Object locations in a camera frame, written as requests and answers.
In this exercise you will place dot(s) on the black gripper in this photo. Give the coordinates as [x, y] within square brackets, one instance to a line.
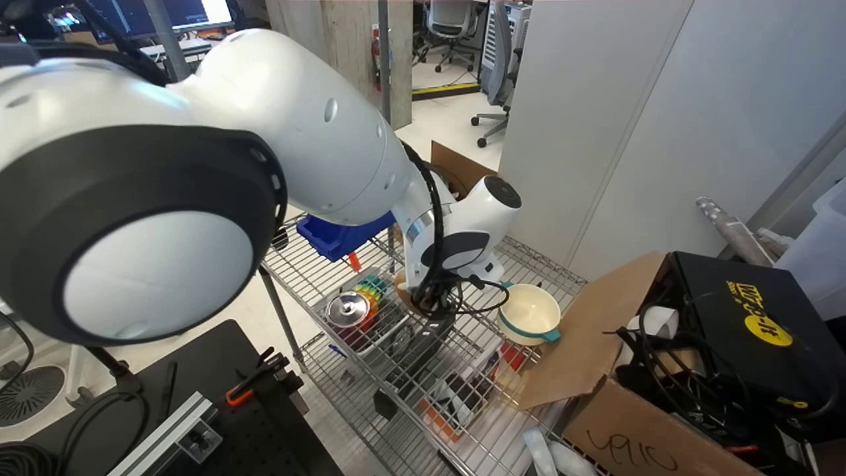
[431, 296]

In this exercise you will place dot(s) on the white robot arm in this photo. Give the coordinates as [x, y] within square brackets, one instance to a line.
[132, 210]

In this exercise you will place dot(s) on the rainbow stacking toy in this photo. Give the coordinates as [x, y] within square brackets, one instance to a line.
[372, 292]

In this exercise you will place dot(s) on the small cardboard box on shelf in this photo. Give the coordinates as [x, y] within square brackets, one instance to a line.
[454, 169]

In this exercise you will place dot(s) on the blue plastic bin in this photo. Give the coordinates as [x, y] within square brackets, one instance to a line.
[337, 242]

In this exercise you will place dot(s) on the orange black clamp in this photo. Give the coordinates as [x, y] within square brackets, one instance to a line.
[271, 361]

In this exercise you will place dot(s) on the open cardboard box right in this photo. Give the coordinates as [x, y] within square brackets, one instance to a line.
[646, 402]

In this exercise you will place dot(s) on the grey office chair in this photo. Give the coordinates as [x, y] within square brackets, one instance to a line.
[499, 57]

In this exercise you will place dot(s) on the metal shelf pole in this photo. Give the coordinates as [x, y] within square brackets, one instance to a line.
[384, 58]

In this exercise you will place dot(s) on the black box with yellow sticker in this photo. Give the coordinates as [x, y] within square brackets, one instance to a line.
[761, 333]

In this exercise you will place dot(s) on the wire metal shelf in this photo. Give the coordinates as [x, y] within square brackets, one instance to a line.
[427, 398]

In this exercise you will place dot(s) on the cream bowl with teal handles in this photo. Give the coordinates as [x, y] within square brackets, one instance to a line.
[528, 315]

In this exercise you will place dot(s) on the black table with rail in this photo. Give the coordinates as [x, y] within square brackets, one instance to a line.
[173, 422]

